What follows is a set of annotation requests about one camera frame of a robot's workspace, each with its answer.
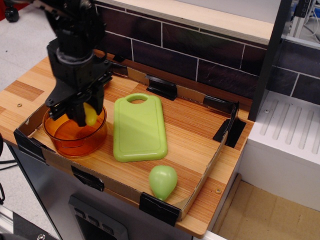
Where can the grey toy oven front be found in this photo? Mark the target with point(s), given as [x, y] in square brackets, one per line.
[94, 224]

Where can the cardboard fence with black tape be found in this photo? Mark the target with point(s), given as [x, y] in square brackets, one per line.
[205, 169]

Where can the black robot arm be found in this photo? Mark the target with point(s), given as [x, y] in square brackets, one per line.
[73, 20]

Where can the orange transparent plastic pot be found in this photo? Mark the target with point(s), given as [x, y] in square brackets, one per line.
[71, 140]

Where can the green plastic cutting board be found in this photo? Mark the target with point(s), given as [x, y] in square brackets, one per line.
[139, 132]

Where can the green plastic toy pear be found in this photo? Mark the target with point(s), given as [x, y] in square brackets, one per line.
[162, 181]

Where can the yellow plastic toy banana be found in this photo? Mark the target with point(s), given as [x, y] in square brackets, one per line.
[90, 114]

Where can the white toy sink drainboard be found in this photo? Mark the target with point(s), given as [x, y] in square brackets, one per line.
[282, 152]

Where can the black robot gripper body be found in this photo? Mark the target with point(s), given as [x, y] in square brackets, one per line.
[77, 70]

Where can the black caster wheel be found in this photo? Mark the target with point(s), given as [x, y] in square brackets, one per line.
[11, 14]

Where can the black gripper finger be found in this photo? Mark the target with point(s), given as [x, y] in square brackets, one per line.
[97, 98]
[75, 111]

